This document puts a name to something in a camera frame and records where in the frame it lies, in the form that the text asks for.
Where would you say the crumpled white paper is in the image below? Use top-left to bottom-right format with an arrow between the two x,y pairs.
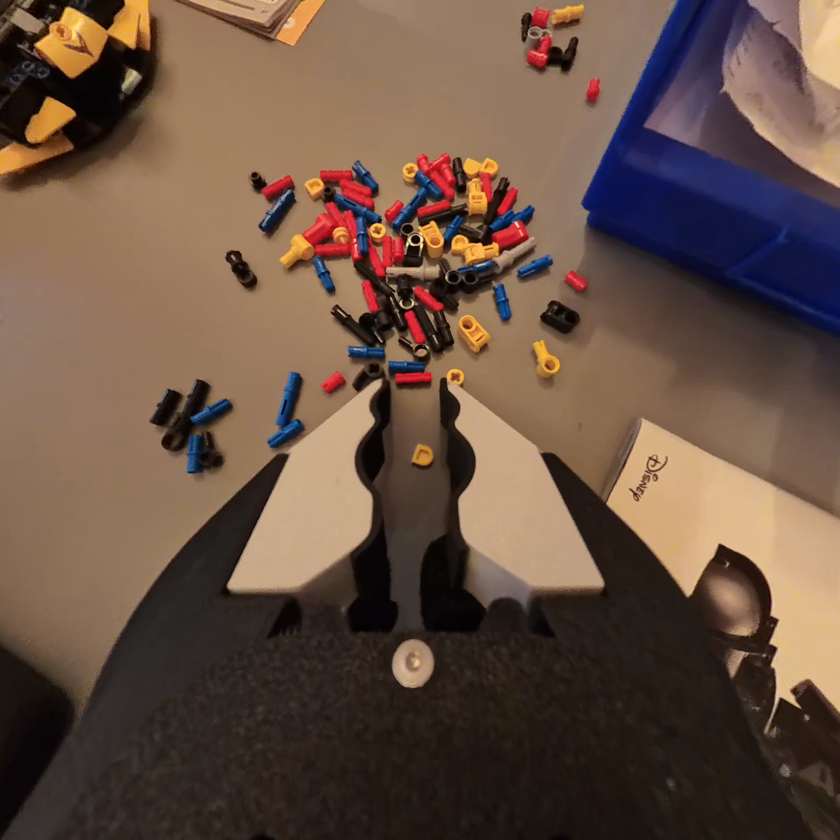
722,0 -> 840,191

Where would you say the grey desk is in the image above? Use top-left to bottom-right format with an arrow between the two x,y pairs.
0,0 -> 840,840

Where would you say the pile of small connector pins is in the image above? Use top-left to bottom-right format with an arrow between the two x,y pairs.
150,152 -> 589,475

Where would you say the open instruction booklet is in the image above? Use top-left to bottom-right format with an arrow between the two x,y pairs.
174,0 -> 327,47

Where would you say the blue plastic bin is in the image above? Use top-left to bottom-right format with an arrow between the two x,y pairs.
582,0 -> 840,337

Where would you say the white booklet with dark print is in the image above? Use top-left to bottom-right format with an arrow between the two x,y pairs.
602,418 -> 840,840

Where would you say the yellow brick car model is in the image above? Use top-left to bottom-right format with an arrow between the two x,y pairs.
0,0 -> 158,175

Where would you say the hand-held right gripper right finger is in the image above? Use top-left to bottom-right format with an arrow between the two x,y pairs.
420,379 -> 606,634

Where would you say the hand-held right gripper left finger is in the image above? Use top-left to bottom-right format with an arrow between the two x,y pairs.
226,377 -> 398,634

